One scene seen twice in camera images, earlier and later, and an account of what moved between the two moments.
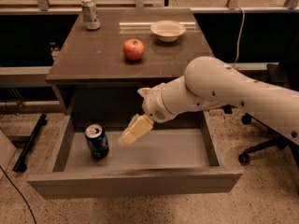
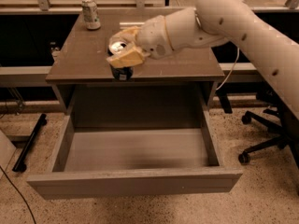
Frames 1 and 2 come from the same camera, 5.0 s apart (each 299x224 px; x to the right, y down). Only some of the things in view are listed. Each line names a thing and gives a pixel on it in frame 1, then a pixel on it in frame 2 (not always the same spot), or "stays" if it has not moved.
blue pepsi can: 96,140 to 120,74
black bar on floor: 21,165 stays
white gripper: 153,104 to 152,36
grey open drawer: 165,161 stays
